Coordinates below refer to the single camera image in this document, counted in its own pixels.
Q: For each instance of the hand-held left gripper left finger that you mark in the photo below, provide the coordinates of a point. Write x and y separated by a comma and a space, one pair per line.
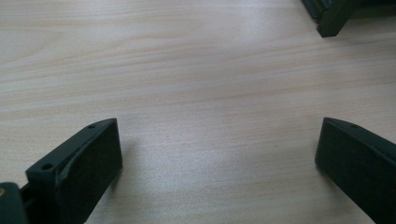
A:
84, 168

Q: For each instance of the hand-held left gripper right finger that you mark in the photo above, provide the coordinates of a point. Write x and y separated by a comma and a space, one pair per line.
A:
358, 165

